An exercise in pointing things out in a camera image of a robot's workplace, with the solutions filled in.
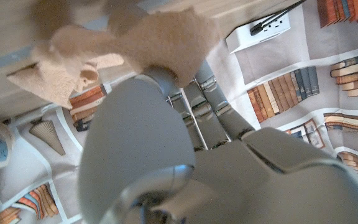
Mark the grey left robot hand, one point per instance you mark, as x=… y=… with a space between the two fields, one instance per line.
x=228 y=180

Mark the printed bookshelf backdrop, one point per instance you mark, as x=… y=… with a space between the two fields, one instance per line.
x=291 y=87

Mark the white power strip box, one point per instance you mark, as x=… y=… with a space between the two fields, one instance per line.
x=253 y=37

